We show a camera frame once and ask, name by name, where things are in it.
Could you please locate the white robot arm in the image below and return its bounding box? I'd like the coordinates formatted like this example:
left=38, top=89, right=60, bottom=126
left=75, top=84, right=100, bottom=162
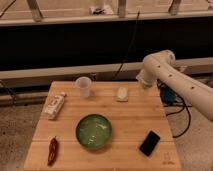
left=136, top=50, right=213, bottom=121

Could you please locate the clear plastic cup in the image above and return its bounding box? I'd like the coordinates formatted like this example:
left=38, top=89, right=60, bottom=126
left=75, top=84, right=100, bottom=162
left=75, top=77, right=92, bottom=98

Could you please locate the green ceramic bowl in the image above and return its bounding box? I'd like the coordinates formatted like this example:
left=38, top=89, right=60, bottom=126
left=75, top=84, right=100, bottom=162
left=75, top=114, right=112, bottom=150

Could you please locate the dried red chili pepper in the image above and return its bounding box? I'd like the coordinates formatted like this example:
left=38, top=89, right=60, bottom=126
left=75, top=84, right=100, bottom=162
left=47, top=138, right=58, bottom=166

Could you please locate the black hanging cable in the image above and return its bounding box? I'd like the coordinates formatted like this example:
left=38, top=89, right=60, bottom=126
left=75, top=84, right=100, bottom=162
left=111, top=9, right=142, bottom=81

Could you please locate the blue object on floor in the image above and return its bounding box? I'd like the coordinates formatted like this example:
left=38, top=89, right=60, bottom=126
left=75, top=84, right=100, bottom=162
left=160, top=88, right=176, bottom=104

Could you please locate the black floor cable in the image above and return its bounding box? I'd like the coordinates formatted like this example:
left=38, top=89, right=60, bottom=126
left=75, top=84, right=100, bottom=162
left=156, top=79, right=200, bottom=139

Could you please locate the white sponge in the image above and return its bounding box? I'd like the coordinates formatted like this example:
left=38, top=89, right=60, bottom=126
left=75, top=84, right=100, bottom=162
left=117, top=87, right=128, bottom=102

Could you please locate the black smartphone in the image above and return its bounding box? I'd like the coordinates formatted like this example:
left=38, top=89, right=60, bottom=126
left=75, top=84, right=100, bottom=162
left=139, top=131, right=160, bottom=157

